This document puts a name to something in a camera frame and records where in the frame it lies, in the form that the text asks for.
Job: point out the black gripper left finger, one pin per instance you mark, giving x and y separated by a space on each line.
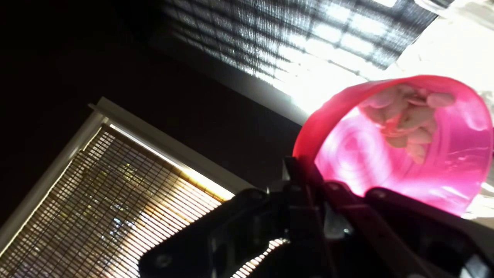
216 232

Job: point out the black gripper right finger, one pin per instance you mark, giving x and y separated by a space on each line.
410 237

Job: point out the white window frame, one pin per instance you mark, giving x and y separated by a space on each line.
154 141

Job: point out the pale nuts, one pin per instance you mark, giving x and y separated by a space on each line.
410 124

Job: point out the pink plastic bowl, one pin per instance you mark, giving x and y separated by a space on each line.
452 160

